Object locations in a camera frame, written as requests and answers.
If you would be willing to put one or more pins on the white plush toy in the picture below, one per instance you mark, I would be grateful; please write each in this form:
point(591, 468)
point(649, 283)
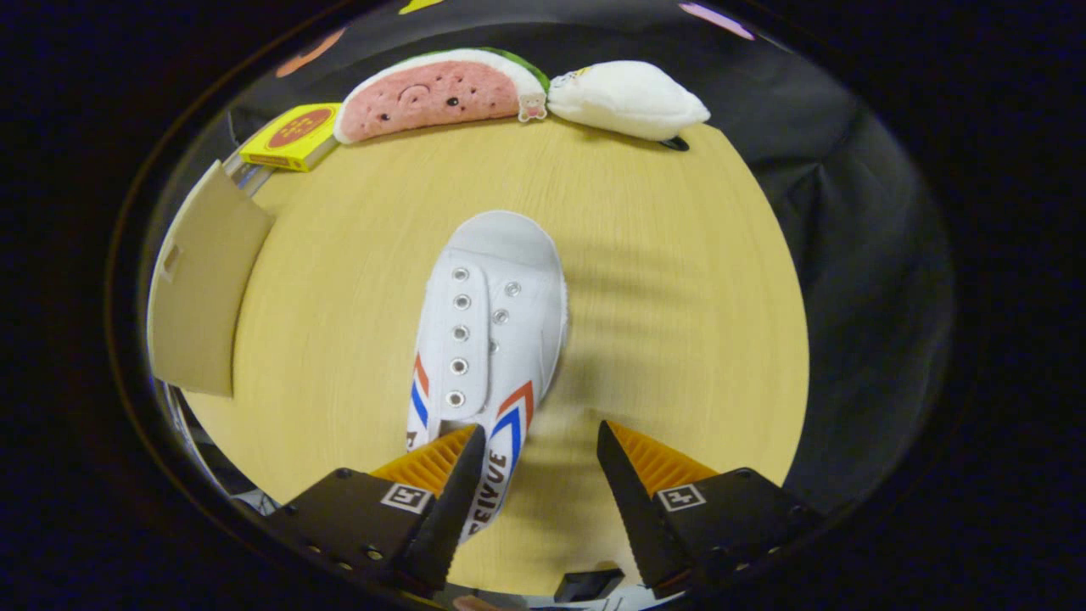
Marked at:
point(628, 98)

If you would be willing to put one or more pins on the blue book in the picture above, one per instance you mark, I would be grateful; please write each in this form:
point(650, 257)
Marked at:
point(250, 174)

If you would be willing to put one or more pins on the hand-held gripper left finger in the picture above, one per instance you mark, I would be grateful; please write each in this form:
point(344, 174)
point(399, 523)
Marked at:
point(454, 509)

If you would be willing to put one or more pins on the yellow book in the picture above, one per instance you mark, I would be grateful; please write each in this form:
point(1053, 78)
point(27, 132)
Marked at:
point(293, 136)

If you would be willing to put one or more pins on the white canvas shoe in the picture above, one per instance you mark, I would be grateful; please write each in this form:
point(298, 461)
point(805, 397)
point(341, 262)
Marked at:
point(501, 255)

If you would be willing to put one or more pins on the watermelon slice plush toy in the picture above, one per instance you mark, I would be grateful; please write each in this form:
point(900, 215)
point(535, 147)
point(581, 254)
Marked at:
point(424, 98)

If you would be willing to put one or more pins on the cream fabric storage box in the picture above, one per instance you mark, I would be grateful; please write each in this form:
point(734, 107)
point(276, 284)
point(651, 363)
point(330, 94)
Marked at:
point(204, 280)

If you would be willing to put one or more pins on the small black box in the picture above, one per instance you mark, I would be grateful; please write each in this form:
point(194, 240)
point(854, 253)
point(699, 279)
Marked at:
point(590, 584)

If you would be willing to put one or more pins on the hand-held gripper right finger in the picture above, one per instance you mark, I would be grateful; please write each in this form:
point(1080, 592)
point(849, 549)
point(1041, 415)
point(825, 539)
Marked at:
point(636, 509)

